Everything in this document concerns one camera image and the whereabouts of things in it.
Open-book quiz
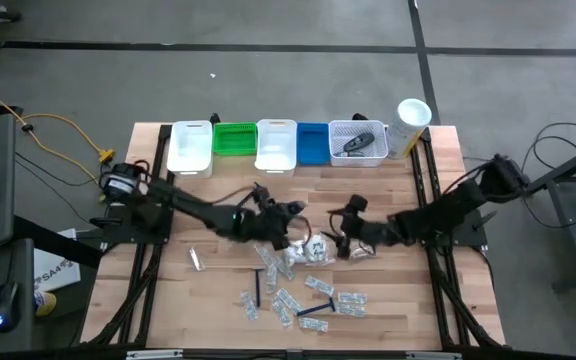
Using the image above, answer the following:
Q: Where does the blue disposable razor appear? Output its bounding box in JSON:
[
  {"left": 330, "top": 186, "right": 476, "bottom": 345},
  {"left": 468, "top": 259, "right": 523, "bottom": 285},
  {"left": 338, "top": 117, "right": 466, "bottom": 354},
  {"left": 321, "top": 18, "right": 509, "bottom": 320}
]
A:
[
  {"left": 296, "top": 296, "right": 338, "bottom": 318},
  {"left": 251, "top": 267, "right": 266, "bottom": 309}
]

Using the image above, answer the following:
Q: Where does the white perforated plastic basket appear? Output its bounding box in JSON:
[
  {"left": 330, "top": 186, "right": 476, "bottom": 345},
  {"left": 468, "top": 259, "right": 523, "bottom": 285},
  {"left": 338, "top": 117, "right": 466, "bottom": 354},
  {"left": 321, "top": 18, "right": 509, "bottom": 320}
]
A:
[{"left": 328, "top": 119, "right": 390, "bottom": 168}]

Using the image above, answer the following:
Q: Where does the white adhesive bandage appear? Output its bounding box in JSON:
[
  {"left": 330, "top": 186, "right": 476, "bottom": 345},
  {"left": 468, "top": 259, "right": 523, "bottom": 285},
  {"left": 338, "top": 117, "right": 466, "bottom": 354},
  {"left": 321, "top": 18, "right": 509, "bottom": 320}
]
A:
[
  {"left": 265, "top": 263, "right": 279, "bottom": 295},
  {"left": 298, "top": 316, "right": 330, "bottom": 334},
  {"left": 275, "top": 288, "right": 303, "bottom": 314},
  {"left": 303, "top": 275, "right": 336, "bottom": 297},
  {"left": 239, "top": 290, "right": 260, "bottom": 322},
  {"left": 334, "top": 303, "right": 368, "bottom": 318},
  {"left": 271, "top": 299, "right": 295, "bottom": 330},
  {"left": 336, "top": 292, "right": 369, "bottom": 306},
  {"left": 253, "top": 243, "right": 277, "bottom": 267},
  {"left": 276, "top": 258, "right": 296, "bottom": 281}
]

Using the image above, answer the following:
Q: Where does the white printed paper sheet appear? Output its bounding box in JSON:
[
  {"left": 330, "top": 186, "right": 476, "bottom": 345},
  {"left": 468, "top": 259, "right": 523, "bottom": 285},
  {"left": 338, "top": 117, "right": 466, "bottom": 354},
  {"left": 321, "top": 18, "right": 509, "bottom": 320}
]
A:
[{"left": 32, "top": 228, "right": 82, "bottom": 293}]

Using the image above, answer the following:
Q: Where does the black diagonal desk bar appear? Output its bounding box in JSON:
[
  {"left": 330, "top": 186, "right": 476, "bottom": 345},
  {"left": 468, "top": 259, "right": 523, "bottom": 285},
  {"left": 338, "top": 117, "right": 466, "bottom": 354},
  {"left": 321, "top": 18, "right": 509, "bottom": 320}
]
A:
[{"left": 12, "top": 214, "right": 104, "bottom": 270}]

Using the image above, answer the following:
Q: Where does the white plastic bin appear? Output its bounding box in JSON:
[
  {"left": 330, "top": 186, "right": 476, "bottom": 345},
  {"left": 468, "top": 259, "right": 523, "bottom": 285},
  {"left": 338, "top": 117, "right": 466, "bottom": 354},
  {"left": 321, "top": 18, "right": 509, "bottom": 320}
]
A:
[
  {"left": 166, "top": 119, "right": 215, "bottom": 180},
  {"left": 254, "top": 118, "right": 300, "bottom": 177}
]

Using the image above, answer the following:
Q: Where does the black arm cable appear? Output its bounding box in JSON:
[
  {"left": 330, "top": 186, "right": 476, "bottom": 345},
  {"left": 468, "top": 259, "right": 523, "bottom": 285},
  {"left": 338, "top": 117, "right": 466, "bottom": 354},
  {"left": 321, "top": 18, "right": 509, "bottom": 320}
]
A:
[{"left": 15, "top": 152, "right": 109, "bottom": 189}]

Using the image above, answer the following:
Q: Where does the black desk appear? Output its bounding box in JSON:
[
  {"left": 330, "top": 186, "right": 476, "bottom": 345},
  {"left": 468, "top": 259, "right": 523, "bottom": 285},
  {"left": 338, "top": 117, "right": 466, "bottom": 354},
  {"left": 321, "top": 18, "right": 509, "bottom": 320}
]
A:
[{"left": 0, "top": 238, "right": 36, "bottom": 354}]

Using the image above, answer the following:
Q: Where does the white paper cup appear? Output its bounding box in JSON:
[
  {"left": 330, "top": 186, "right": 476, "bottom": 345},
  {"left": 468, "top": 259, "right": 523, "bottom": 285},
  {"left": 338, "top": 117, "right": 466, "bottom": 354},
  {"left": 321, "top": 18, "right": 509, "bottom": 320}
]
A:
[{"left": 385, "top": 97, "right": 433, "bottom": 160}]

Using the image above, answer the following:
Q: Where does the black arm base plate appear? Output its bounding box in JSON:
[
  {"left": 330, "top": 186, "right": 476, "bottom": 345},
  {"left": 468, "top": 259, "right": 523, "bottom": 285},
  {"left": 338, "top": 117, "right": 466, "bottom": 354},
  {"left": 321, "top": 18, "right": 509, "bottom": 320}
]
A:
[
  {"left": 414, "top": 207, "right": 490, "bottom": 250},
  {"left": 89, "top": 203, "right": 175, "bottom": 247}
]

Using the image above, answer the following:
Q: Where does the yellow extension cable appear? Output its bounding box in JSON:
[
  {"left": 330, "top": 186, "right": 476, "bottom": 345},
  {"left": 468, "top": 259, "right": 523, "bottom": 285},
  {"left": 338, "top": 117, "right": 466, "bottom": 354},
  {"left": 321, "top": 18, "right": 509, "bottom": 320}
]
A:
[{"left": 0, "top": 81, "right": 115, "bottom": 194}]

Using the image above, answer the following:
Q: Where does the black computer mouse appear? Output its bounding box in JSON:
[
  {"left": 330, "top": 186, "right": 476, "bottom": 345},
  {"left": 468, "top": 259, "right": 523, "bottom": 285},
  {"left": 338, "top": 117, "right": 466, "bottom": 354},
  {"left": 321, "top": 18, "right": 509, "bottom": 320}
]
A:
[{"left": 0, "top": 282, "right": 21, "bottom": 334}]

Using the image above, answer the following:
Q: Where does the black aluminium table frame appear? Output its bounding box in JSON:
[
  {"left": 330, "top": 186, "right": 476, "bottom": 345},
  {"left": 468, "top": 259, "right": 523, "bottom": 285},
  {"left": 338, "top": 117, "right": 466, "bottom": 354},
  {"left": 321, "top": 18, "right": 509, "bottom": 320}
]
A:
[
  {"left": 407, "top": 127, "right": 508, "bottom": 349},
  {"left": 83, "top": 123, "right": 175, "bottom": 347}
]

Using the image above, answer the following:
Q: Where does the yellow and white object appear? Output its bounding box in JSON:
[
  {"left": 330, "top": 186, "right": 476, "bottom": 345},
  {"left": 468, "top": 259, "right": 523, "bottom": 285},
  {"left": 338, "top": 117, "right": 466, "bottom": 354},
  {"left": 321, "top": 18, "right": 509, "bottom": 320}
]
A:
[{"left": 34, "top": 291, "right": 58, "bottom": 318}]

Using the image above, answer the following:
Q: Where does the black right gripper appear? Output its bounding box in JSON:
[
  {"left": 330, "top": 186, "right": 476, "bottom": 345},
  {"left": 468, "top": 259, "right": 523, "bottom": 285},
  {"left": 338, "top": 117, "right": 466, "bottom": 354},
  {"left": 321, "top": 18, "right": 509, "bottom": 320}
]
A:
[{"left": 320, "top": 195, "right": 387, "bottom": 259}]

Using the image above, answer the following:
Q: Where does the blue plastic basket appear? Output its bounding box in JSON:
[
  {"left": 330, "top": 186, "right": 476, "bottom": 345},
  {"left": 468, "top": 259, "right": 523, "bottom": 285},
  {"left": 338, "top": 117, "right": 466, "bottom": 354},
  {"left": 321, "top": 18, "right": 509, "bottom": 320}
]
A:
[{"left": 297, "top": 122, "right": 333, "bottom": 167}]

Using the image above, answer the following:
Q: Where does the black desk frame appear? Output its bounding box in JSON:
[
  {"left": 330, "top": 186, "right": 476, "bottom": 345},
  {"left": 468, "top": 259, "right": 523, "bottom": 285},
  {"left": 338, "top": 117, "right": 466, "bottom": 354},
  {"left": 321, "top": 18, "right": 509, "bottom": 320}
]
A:
[{"left": 521, "top": 137, "right": 576, "bottom": 291}]

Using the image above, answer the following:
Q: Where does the clear vanity pack bag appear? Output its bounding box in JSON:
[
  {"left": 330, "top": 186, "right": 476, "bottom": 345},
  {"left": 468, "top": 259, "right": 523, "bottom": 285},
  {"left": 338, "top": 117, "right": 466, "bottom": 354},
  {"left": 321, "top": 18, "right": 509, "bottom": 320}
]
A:
[
  {"left": 303, "top": 234, "right": 337, "bottom": 266},
  {"left": 283, "top": 239, "right": 310, "bottom": 267}
]

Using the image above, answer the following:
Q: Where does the green plastic basket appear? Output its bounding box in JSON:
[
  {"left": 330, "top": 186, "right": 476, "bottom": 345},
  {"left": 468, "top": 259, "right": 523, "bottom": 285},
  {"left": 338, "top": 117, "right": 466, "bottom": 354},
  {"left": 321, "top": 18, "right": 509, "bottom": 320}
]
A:
[{"left": 212, "top": 122, "right": 259, "bottom": 157}]

